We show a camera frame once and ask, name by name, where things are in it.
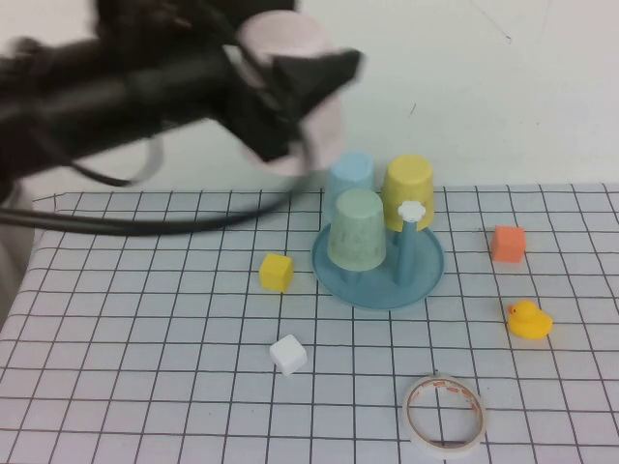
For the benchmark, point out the orange foam cube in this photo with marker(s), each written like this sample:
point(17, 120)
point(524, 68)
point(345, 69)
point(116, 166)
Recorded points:
point(508, 244)

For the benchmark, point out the pale pink plastic cup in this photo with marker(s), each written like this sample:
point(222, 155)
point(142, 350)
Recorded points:
point(290, 34)

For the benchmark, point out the white tape roll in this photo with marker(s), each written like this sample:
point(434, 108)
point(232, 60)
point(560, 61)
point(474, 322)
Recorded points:
point(454, 450)

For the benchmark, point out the yellow foam cube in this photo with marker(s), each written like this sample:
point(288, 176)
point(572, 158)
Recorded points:
point(275, 273)

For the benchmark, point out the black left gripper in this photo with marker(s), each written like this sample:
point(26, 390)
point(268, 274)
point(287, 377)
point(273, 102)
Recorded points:
point(256, 121)

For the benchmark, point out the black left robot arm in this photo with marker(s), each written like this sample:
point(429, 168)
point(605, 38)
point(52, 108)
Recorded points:
point(97, 106)

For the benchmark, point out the yellow rubber duck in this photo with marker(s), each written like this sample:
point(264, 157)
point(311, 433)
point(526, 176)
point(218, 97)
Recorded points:
point(529, 326)

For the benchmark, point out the light blue plastic cup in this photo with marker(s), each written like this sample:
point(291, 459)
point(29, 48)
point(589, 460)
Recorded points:
point(352, 171)

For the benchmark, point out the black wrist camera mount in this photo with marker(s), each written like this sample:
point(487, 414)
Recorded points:
point(193, 14)

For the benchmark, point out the blue cup stand with pegs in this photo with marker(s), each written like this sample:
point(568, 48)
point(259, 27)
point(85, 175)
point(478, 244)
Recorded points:
point(377, 292)

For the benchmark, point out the yellow plastic cup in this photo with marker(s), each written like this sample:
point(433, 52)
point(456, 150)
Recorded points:
point(408, 179)

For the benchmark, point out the pale green plastic cup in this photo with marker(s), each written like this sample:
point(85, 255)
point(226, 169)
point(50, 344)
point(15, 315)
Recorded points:
point(358, 232)

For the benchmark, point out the white foam cube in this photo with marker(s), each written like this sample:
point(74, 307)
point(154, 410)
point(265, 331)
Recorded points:
point(288, 355)

